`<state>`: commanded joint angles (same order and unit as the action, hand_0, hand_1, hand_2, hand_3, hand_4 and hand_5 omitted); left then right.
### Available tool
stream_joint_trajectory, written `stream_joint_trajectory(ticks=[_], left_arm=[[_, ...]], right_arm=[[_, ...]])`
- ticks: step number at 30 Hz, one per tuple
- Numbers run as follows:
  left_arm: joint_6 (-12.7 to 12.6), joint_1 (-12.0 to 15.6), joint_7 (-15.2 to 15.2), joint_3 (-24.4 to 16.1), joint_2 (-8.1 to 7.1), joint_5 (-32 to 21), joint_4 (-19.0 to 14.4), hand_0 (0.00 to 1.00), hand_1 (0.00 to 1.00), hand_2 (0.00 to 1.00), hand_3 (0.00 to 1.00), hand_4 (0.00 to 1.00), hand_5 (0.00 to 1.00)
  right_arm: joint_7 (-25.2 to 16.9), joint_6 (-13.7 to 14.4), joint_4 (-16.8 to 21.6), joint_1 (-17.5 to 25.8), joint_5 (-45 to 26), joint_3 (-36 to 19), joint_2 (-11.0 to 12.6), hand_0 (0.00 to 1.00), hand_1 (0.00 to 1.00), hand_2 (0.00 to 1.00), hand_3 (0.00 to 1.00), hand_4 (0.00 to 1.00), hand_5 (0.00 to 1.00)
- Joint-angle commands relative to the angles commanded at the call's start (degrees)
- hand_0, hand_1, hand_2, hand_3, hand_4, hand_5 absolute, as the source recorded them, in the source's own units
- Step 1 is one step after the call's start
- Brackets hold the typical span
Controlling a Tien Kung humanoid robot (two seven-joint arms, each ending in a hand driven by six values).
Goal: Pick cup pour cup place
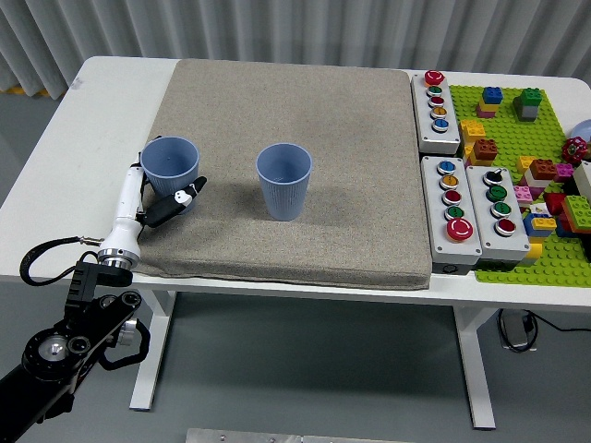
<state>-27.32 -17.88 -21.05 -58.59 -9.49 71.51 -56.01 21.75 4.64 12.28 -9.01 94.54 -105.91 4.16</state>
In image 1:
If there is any green grey brick stack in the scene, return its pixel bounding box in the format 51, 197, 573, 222
511, 87, 543, 123

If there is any green building baseplate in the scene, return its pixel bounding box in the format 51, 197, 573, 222
448, 84, 591, 288

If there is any grey-white pleated curtain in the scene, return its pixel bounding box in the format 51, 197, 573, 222
0, 0, 591, 98

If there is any green orange brick stack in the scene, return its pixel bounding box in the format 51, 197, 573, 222
556, 194, 591, 237

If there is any pale blue dome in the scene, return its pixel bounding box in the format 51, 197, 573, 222
567, 118, 591, 145

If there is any blue ribbed plastic cup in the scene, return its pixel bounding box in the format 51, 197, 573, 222
139, 136, 201, 216
256, 142, 314, 222

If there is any grey-brown fabric mat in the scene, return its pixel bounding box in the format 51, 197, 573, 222
104, 58, 433, 292

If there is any grey box with black knob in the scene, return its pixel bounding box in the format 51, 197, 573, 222
464, 164, 531, 271

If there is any red brick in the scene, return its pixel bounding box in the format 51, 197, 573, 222
542, 192, 567, 216

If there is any grey five-button control box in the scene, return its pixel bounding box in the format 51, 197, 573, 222
420, 155, 484, 268
410, 69, 463, 156

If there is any white box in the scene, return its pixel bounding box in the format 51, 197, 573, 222
571, 160, 591, 198

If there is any black power cable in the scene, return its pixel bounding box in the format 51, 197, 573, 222
496, 307, 591, 354

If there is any brown brick on yellow bricks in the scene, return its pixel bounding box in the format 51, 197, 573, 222
464, 138, 500, 167

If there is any blue yellow pink brick stack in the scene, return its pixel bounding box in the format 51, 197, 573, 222
476, 86, 504, 118

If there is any white table leg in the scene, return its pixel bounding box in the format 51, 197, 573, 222
128, 289, 177, 413
452, 306, 498, 430

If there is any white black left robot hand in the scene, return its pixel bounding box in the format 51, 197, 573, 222
99, 150, 208, 260

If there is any grey power adapter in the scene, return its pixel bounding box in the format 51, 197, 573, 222
501, 312, 532, 352

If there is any yellow round-end brick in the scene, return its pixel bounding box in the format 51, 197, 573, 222
521, 242, 543, 267

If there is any pink brick on white brick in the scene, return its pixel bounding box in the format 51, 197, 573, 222
513, 184, 537, 207

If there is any brown brick on white brick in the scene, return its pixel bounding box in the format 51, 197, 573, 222
524, 158, 559, 188

